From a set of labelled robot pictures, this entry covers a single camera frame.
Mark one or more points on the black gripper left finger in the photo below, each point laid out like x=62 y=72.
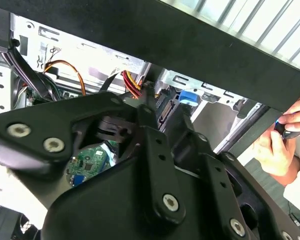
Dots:
x=40 y=117

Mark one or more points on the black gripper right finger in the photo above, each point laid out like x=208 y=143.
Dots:
x=222 y=185

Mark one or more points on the hard disk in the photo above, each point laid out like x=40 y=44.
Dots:
x=188 y=97

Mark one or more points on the person's left hand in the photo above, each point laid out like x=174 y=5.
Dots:
x=275 y=157

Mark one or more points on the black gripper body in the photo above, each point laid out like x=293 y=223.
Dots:
x=102 y=212

